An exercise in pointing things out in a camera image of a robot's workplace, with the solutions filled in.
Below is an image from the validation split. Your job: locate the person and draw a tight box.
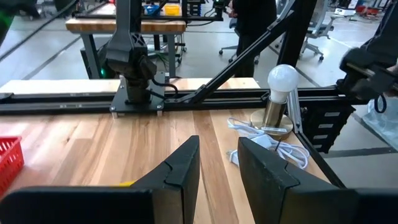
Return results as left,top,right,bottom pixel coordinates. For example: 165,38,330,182
360,0,398,97
228,0,277,78

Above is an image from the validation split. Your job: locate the wooden background workbench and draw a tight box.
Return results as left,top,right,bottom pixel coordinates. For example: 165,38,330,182
65,2,224,78

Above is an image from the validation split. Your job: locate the black aluminium rig frame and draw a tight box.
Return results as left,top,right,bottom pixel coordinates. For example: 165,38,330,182
0,0,398,189

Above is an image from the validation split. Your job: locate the black controller box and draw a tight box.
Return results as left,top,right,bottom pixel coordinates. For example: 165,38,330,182
300,104,356,154

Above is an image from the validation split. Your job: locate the white lamp cable with switch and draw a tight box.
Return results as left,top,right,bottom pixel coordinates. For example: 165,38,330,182
226,117,311,170

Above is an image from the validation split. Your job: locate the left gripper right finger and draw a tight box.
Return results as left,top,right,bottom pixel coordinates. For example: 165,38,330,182
238,138,398,224

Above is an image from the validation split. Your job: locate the black handheld device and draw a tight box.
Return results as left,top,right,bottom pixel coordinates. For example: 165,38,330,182
337,46,398,114

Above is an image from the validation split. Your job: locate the silver metal bracket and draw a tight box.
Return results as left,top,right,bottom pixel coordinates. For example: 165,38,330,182
287,88,304,134

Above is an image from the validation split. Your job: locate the red plastic basket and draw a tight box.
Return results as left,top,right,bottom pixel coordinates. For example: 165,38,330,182
0,136,25,197

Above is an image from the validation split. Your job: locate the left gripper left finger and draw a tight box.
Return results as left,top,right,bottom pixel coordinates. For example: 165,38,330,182
0,136,200,224

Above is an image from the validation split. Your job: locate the black computer tower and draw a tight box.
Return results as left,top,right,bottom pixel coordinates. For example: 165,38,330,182
80,43,121,80

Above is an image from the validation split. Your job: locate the small yellow bin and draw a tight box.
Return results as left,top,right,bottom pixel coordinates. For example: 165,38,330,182
164,3,181,16

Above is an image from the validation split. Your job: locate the small blue bin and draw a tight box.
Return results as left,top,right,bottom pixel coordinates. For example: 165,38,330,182
144,3,161,16

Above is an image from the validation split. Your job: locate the clear plastic bag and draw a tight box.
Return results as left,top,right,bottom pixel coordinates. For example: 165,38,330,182
362,98,398,150

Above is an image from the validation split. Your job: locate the office chair base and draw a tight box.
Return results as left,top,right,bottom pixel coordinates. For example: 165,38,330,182
300,0,343,62
218,17,261,65

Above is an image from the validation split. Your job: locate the brass lamp with white bulb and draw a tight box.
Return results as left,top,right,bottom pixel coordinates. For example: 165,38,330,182
250,64,300,141

